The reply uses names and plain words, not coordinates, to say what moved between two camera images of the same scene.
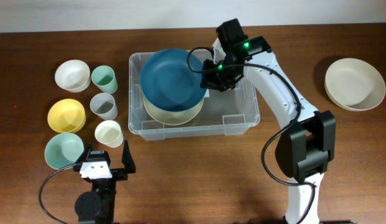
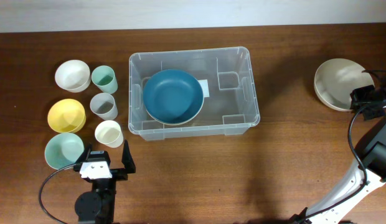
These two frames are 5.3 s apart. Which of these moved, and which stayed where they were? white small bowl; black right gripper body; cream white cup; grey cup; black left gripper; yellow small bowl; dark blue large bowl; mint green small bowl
Moved: dark blue large bowl; black right gripper body
Stayed: cream white cup; grey cup; mint green small bowl; white small bowl; yellow small bowl; black left gripper
